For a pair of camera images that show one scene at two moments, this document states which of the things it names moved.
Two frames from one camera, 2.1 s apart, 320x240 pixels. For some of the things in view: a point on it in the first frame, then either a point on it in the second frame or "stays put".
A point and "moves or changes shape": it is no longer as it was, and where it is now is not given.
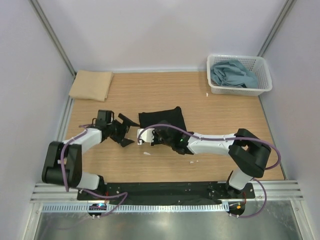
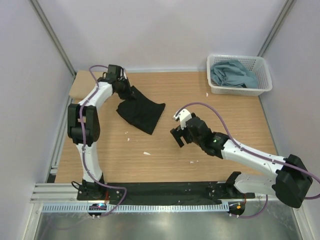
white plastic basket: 238,75 stays put
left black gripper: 124,130 → 129,94
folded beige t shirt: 94,85 stays put
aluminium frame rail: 277,190 stays put
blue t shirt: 232,72 stays put
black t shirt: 173,117 moves or changes shape
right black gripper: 155,142 → 178,132
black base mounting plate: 164,193 stays put
